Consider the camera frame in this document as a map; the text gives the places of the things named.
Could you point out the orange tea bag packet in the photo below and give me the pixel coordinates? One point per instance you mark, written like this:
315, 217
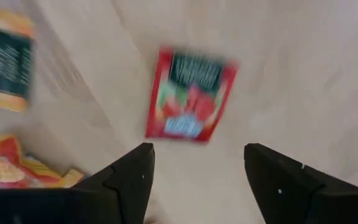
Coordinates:
17, 168
8, 62

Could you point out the red tea bag packet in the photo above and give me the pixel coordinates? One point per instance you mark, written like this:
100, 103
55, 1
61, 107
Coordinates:
191, 93

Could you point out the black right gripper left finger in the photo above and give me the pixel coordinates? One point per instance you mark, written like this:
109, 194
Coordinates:
110, 199

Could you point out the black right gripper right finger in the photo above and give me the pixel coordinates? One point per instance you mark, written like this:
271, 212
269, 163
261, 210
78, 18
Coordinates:
284, 193

